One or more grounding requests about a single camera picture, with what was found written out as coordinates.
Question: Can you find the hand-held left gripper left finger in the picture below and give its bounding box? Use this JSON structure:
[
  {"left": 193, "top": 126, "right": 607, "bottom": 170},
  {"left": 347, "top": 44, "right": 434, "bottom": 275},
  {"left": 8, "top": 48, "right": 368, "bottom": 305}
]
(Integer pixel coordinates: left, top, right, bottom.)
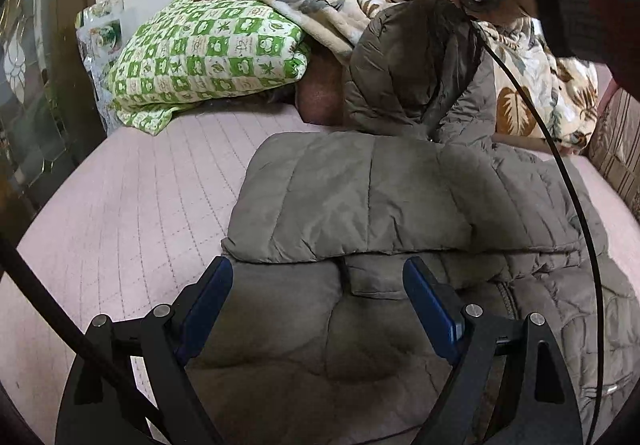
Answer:
[{"left": 55, "top": 256, "right": 235, "bottom": 445}]

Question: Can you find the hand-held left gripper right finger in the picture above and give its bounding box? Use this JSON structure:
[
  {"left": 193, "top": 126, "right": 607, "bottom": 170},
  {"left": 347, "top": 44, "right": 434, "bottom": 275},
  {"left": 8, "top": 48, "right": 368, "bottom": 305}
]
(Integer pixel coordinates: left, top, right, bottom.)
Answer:
[{"left": 402, "top": 256, "right": 585, "bottom": 445}]

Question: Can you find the grey-brown quilted puffer jacket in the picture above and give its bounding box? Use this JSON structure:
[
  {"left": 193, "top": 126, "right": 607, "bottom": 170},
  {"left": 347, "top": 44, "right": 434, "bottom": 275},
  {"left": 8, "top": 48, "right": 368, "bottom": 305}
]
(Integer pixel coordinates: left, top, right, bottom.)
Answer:
[{"left": 187, "top": 0, "right": 640, "bottom": 445}]

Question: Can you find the beige leaf-print fleece blanket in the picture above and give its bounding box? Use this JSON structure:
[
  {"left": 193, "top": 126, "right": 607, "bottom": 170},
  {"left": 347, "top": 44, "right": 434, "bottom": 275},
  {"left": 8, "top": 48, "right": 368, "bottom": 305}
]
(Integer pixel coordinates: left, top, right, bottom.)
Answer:
[{"left": 192, "top": 0, "right": 598, "bottom": 153}]

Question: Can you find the pink quilted bed cover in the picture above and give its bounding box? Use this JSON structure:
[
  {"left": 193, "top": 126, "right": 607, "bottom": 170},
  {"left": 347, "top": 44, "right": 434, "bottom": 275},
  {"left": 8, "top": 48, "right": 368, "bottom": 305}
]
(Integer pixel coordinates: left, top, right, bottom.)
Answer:
[{"left": 0, "top": 102, "right": 640, "bottom": 445}]

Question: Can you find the brown cushion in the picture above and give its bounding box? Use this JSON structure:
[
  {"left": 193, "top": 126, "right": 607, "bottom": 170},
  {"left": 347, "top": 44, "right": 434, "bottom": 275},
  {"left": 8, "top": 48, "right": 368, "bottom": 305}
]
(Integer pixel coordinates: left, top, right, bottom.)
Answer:
[{"left": 295, "top": 57, "right": 353, "bottom": 126}]

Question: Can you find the striped floral sofa cushion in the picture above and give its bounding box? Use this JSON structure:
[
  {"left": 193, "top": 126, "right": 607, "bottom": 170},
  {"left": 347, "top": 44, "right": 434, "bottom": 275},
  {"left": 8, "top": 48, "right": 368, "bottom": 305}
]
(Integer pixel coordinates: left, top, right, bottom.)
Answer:
[{"left": 585, "top": 85, "right": 640, "bottom": 226}]

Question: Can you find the green checked pillow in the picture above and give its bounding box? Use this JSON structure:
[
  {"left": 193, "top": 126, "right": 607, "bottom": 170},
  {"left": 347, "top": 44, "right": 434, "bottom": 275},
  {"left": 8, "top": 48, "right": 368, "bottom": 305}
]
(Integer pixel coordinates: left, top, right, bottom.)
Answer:
[{"left": 106, "top": 0, "right": 312, "bottom": 136}]

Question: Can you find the floral patterned plastic sheet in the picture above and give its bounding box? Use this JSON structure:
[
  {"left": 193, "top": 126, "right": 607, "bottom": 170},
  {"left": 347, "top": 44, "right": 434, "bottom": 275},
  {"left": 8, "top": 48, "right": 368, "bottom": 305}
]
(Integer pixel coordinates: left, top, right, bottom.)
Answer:
[{"left": 75, "top": 0, "right": 123, "bottom": 136}]

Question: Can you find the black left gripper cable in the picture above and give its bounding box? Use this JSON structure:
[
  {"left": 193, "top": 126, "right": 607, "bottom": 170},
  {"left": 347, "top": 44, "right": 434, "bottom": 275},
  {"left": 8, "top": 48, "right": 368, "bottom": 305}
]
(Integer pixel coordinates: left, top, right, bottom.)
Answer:
[{"left": 0, "top": 235, "right": 166, "bottom": 436}]

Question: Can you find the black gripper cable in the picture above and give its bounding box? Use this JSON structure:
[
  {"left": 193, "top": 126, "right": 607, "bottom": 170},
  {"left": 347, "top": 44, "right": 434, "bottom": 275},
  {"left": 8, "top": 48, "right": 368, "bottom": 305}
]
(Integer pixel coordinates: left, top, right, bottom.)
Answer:
[
  {"left": 467, "top": 15, "right": 607, "bottom": 445},
  {"left": 0, "top": 235, "right": 166, "bottom": 436}
]

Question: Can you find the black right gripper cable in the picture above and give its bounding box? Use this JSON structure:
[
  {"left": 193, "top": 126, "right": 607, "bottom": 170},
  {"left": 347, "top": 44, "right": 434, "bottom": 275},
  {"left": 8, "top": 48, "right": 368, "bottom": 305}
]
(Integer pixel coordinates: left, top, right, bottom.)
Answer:
[{"left": 467, "top": 15, "right": 607, "bottom": 445}]

